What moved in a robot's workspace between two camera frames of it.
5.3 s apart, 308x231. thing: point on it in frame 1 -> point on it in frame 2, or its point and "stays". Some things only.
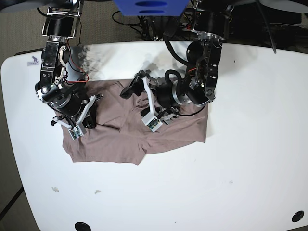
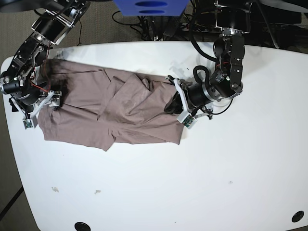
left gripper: (78, 111) -> (53, 98)
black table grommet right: (297, 216) stays
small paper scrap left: (56, 189) stays
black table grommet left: (81, 226) stays
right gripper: (162, 104) -> (183, 99)
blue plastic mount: (147, 8) stays
